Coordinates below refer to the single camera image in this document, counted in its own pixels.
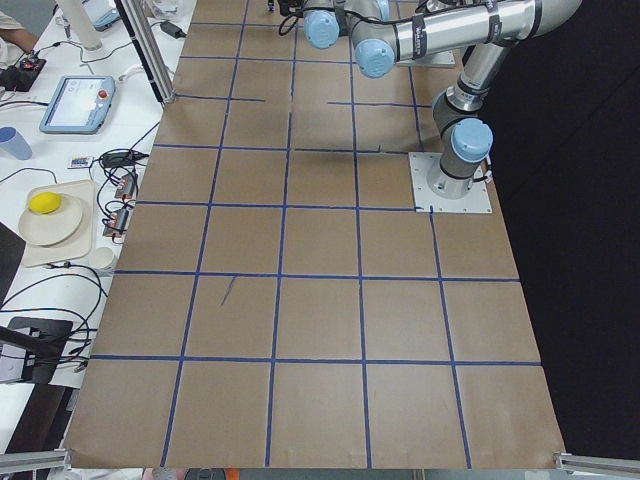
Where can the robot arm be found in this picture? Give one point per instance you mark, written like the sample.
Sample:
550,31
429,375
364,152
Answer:
490,28

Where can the black power adapter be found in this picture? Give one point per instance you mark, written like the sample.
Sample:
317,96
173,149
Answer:
172,30

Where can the yellow lemon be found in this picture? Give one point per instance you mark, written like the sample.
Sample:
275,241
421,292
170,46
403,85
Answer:
45,203

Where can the teach pendant tablet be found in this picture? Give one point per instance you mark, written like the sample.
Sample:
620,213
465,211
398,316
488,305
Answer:
79,105

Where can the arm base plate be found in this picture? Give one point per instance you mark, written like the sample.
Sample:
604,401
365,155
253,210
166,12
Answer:
444,59
436,192

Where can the beige plate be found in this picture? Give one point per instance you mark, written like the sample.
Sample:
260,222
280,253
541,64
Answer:
44,230

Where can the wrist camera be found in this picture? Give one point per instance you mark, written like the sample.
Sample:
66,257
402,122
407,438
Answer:
290,7

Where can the black camera stand base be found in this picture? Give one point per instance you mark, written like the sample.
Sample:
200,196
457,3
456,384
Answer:
31,349

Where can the beige tray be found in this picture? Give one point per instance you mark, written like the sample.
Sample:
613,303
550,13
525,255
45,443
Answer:
78,244

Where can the aluminium frame post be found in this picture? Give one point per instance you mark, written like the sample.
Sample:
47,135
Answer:
140,33

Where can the white paper cup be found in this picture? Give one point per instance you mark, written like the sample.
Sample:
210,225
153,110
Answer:
103,260

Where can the blue plastic cup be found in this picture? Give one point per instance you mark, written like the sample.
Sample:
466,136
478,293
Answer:
13,143

